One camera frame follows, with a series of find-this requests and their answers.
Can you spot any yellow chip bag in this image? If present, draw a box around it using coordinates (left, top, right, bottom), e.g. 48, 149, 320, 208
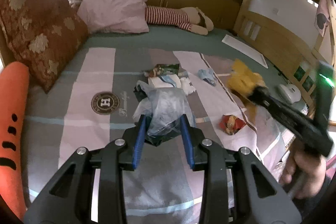
227, 59, 266, 124

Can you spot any person's right hand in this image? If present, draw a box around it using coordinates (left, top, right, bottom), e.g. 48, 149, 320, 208
279, 142, 326, 200

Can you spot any white crumpled tissue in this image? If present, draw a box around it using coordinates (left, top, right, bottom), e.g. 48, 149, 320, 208
180, 77, 196, 96

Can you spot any orange carrot plush pillow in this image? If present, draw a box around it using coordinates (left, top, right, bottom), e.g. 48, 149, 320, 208
1, 61, 29, 220

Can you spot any pink pillow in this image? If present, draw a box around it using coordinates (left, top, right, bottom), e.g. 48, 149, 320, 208
77, 0, 149, 34

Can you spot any red crumpled snack wrapper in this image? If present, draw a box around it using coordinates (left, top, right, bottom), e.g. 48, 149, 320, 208
219, 115, 246, 135

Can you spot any striped plush doll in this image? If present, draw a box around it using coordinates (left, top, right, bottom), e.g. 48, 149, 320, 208
145, 6, 214, 36

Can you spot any pink grey patchwork blanket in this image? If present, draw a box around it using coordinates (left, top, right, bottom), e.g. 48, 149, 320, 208
22, 48, 285, 223

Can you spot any white flat board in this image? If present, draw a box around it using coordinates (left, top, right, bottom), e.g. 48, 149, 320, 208
222, 35, 268, 69

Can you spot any dark green snack bag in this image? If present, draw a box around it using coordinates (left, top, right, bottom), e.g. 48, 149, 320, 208
143, 64, 180, 77

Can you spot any white round device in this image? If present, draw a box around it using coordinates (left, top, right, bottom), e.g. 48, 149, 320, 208
277, 84, 301, 105

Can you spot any clear grey plastic bag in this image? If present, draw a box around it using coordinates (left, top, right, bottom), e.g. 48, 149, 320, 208
133, 81, 195, 147

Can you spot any brown floral cushion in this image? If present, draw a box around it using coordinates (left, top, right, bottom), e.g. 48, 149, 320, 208
1, 0, 88, 92

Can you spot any blue crumpled cloth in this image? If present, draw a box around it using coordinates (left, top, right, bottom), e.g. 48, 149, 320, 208
198, 68, 217, 86

